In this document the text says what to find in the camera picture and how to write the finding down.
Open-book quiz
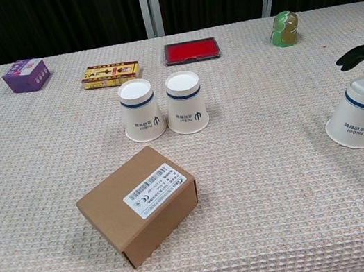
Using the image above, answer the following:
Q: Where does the purple small carton box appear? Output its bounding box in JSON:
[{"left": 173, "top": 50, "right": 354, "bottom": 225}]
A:
[{"left": 0, "top": 54, "right": 54, "bottom": 97}]

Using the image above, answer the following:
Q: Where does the brown cardboard box white label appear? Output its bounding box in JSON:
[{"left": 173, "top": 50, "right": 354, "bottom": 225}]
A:
[{"left": 67, "top": 138, "right": 210, "bottom": 272}]

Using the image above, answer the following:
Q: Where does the yellow red printed box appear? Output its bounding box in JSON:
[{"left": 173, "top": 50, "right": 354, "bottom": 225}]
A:
[{"left": 79, "top": 57, "right": 144, "bottom": 92}]

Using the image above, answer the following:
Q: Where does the white paper cup blue stripe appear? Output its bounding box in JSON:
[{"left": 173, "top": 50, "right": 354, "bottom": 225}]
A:
[
  {"left": 317, "top": 76, "right": 364, "bottom": 155},
  {"left": 159, "top": 68, "right": 211, "bottom": 138},
  {"left": 115, "top": 75, "right": 169, "bottom": 145}
]

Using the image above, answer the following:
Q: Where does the red ink pad black case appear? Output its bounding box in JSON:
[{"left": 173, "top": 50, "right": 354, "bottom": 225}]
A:
[{"left": 162, "top": 34, "right": 224, "bottom": 67}]

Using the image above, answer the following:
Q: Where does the green brown plastic toy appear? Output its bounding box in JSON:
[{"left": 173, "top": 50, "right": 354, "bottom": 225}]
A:
[{"left": 266, "top": 8, "right": 304, "bottom": 51}]

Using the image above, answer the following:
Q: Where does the beige woven tablecloth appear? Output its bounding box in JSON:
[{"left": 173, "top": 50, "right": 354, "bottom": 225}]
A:
[{"left": 0, "top": 0, "right": 364, "bottom": 272}]

